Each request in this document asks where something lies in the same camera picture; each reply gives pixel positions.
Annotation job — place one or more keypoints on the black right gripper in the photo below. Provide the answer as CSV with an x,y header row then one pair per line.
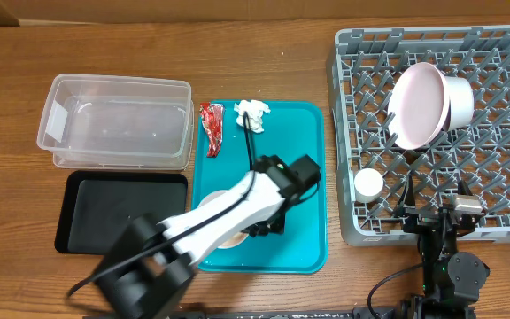
x,y
417,220

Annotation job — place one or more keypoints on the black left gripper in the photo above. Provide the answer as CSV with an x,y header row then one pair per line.
x,y
276,226

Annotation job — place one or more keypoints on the small dish with food scraps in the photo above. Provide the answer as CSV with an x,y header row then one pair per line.
x,y
239,237

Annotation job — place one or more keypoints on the grey round bowl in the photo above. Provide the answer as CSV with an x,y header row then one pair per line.
x,y
368,185

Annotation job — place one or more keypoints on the white tissue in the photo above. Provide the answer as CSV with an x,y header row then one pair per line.
x,y
254,110

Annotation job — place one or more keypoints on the red snack wrapper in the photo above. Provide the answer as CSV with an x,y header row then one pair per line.
x,y
212,121

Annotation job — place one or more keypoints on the white round plate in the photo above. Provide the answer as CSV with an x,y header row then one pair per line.
x,y
419,101

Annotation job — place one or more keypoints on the white cup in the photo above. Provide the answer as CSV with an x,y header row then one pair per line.
x,y
462,103

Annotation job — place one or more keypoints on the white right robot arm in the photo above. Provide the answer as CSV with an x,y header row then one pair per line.
x,y
452,279

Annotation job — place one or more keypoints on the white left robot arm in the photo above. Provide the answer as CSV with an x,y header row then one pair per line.
x,y
151,266

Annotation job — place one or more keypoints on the grey dishwasher rack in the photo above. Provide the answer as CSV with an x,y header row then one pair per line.
x,y
362,69

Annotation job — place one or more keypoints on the teal plastic tray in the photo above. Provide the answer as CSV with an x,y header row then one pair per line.
x,y
291,129

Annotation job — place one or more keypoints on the black rectangular tray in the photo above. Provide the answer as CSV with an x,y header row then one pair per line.
x,y
99,205

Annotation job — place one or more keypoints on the clear plastic bin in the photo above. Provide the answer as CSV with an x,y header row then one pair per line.
x,y
117,122

